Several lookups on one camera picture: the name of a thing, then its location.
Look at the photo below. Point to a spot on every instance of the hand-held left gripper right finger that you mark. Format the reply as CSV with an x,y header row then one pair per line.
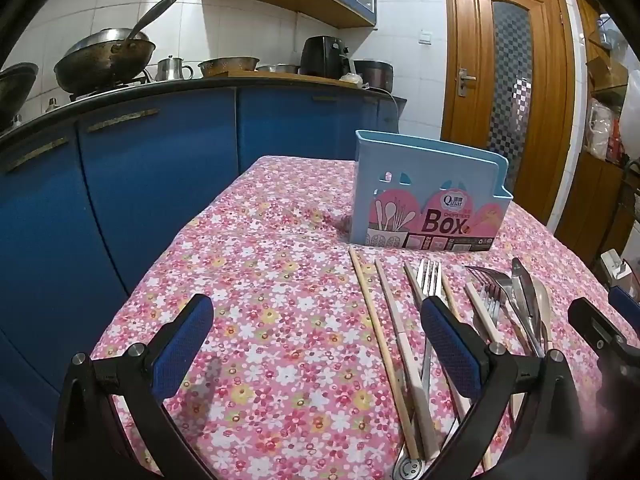
x,y
450,347

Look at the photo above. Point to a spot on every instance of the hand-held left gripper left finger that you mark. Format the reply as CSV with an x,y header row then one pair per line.
x,y
182,345

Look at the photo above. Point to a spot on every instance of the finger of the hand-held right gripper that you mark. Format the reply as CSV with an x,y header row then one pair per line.
x,y
595,327
627,307

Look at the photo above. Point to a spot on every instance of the beige spoon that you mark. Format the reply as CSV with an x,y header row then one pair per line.
x,y
544,305

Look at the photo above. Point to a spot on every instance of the metal fork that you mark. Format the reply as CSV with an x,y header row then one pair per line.
x,y
492,305
487,280
429,280

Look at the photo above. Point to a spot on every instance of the light blue utensil box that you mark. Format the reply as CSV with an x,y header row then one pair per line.
x,y
380,160

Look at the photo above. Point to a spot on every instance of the white power strip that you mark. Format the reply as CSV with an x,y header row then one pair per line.
x,y
615,267

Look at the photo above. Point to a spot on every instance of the wooden shelf unit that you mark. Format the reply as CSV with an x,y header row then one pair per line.
x,y
585,200

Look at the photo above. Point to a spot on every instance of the pink floral tablecloth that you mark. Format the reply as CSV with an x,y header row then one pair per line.
x,y
280,280

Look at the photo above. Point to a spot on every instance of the blue kitchen base cabinet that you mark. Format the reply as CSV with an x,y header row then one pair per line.
x,y
140,175

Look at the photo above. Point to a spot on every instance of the white bag with red print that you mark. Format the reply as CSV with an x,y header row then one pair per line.
x,y
600,127

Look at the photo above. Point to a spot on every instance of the wooden door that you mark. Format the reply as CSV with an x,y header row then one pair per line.
x,y
465,160

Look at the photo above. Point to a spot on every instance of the large white plastic bag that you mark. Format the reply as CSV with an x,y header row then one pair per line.
x,y
631,115

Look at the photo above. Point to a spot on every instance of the cardboard box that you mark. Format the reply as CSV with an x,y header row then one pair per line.
x,y
605,72

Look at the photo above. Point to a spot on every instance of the black kitchen countertop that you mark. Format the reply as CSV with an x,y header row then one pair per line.
x,y
200,85

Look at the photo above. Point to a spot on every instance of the gas stove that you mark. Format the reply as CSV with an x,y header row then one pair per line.
x,y
110,91

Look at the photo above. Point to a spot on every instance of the metal kettle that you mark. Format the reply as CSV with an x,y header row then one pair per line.
x,y
170,70

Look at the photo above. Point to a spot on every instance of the clear plastic container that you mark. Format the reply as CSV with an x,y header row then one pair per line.
x,y
609,32

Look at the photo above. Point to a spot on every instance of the metal colander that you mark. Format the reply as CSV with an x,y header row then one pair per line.
x,y
227,66

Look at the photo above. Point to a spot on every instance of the dark rice cooker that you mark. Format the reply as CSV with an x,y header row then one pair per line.
x,y
375,74

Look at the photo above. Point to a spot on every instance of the dark metal wok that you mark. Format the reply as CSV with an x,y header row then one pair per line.
x,y
100,72

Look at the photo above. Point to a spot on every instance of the small clear plastic bag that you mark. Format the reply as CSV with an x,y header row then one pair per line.
x,y
351,79

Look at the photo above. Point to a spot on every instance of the wooden cutting board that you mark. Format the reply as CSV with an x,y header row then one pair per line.
x,y
290,76

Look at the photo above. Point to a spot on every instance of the dark frying pan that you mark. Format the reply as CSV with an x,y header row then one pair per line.
x,y
17,87

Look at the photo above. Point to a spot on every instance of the metal wok lid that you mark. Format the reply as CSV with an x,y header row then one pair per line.
x,y
105,40

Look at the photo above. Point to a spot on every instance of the black air fryer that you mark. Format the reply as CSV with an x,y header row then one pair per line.
x,y
322,57

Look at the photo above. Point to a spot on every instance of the white light switch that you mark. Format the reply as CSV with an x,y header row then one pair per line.
x,y
426,38

